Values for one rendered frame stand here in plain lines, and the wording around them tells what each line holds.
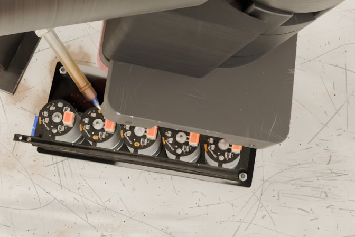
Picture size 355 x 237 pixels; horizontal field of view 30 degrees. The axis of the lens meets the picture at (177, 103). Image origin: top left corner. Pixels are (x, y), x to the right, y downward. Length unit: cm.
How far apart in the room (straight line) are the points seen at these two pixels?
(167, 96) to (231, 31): 5
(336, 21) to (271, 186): 14
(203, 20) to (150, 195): 33
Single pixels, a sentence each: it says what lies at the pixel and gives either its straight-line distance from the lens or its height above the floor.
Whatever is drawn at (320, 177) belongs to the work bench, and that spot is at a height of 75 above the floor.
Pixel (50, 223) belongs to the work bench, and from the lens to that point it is 50.
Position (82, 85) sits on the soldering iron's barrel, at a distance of 44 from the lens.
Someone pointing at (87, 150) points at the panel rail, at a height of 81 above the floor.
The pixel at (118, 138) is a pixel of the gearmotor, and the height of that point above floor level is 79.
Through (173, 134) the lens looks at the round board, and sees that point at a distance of 44.
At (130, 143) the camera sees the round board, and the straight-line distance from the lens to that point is 44.
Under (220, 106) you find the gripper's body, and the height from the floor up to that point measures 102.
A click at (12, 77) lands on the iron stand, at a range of 53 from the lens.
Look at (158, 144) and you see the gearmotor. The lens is 46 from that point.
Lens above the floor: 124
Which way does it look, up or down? 75 degrees down
